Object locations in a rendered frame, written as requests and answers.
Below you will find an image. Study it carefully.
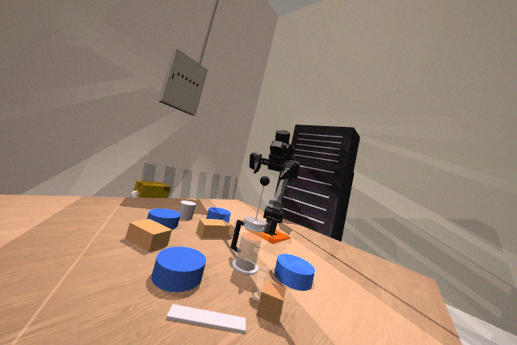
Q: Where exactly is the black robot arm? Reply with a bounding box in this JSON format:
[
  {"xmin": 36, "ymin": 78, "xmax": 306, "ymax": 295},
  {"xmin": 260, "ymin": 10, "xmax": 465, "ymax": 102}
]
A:
[{"xmin": 263, "ymin": 130, "xmax": 296, "ymax": 236}]

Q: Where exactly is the glass french press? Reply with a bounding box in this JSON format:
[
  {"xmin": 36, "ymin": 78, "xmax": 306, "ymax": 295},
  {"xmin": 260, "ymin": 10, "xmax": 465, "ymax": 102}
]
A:
[{"xmin": 230, "ymin": 176, "xmax": 270, "ymax": 275}]

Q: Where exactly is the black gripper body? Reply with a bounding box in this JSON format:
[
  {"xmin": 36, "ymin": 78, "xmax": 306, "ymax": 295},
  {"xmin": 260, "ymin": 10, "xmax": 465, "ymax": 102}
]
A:
[{"xmin": 250, "ymin": 152, "xmax": 300, "ymax": 179}]

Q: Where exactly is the grey cylinder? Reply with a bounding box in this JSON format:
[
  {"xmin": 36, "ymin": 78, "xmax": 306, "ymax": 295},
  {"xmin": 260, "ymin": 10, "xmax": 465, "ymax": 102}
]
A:
[{"xmin": 178, "ymin": 200, "xmax": 196, "ymax": 220}]

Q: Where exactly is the white flat bar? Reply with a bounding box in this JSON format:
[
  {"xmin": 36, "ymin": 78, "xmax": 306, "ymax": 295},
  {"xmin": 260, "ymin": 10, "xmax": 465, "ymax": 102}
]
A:
[{"xmin": 166, "ymin": 304, "xmax": 246, "ymax": 334}]

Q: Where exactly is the blue short cylinder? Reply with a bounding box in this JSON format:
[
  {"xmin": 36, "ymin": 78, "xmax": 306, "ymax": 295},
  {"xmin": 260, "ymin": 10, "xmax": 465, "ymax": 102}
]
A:
[
  {"xmin": 207, "ymin": 207, "xmax": 231, "ymax": 223},
  {"xmin": 274, "ymin": 254, "xmax": 315, "ymax": 291},
  {"xmin": 147, "ymin": 208, "xmax": 181, "ymax": 229},
  {"xmin": 152, "ymin": 246, "xmax": 206, "ymax": 292}
]

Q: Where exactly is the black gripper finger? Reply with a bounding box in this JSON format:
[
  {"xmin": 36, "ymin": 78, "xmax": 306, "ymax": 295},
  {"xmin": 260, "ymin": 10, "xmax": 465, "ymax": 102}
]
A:
[
  {"xmin": 252, "ymin": 155, "xmax": 260, "ymax": 174},
  {"xmin": 280, "ymin": 162, "xmax": 296, "ymax": 180}
]

